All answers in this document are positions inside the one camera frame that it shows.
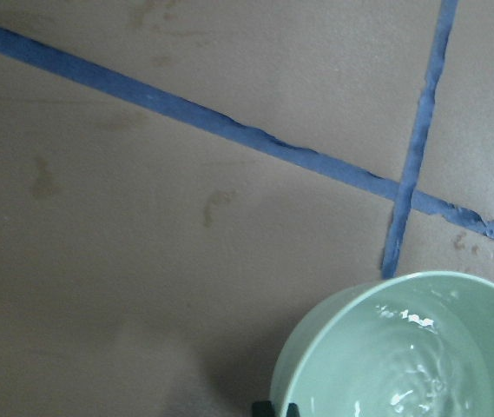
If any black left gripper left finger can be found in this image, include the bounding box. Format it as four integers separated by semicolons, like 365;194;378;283
251;400;275;417

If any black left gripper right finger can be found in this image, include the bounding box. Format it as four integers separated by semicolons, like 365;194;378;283
286;403;300;417

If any mint green bowl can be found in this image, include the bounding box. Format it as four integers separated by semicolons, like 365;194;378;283
269;271;494;416

